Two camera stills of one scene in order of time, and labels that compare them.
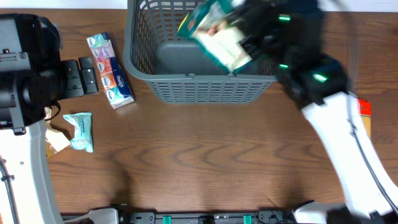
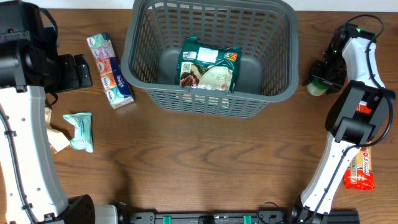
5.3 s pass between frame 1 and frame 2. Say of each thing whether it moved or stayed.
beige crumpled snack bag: stayed
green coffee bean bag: moved
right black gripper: moved
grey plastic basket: moved
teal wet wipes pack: stayed
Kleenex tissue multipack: stayed
